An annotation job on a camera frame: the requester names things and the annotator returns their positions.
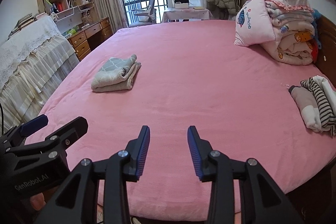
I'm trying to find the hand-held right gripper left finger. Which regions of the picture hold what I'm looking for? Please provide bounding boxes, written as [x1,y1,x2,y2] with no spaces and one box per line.
[34,125,151,224]

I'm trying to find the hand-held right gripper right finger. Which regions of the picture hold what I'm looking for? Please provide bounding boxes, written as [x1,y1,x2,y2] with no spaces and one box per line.
[187,126,305,224]

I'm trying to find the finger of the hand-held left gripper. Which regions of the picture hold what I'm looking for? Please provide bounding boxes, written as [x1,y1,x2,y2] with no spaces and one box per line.
[0,114,49,148]
[6,116,89,161]

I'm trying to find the diamond pattern knit sweater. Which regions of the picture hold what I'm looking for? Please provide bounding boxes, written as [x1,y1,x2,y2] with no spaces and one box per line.
[91,54,142,93]

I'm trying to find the pile of folded clothes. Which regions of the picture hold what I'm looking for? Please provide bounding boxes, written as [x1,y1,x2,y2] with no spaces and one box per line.
[301,78,336,136]

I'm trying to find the person's left hand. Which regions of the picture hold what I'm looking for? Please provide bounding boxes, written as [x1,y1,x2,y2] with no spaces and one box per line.
[29,186,58,213]

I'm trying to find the white lace furniture cover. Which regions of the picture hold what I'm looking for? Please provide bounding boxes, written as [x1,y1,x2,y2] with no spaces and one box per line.
[0,15,80,135]

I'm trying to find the pink bed blanket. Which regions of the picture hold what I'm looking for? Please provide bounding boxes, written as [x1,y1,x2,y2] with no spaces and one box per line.
[25,20,336,222]

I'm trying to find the wooden desk with drawers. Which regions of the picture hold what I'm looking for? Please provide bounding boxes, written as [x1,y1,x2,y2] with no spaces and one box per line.
[68,17,114,61]

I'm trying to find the row of books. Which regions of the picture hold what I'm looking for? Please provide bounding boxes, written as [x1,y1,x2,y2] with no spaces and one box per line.
[8,13,37,38]

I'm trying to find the small table with tablecloth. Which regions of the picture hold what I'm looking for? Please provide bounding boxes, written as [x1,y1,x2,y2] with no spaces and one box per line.
[161,7,213,23]

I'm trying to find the pink embroidered pillow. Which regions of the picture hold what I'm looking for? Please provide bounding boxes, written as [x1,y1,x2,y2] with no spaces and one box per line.
[234,0,279,46]

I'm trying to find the grey office chair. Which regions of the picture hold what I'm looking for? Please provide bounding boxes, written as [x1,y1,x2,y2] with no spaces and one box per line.
[129,0,160,28]

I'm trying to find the folded white garment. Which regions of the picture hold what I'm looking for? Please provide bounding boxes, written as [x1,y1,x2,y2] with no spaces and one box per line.
[312,76,336,109]

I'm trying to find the folded cartoon print quilt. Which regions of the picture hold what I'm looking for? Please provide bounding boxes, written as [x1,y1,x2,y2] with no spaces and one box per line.
[265,1,319,65]

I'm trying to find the wooden headboard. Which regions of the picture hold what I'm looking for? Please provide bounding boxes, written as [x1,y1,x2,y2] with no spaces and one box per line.
[314,15,336,83]

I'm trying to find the blue plush toy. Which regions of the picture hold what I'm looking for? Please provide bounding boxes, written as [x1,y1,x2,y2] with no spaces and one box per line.
[312,9,322,48]

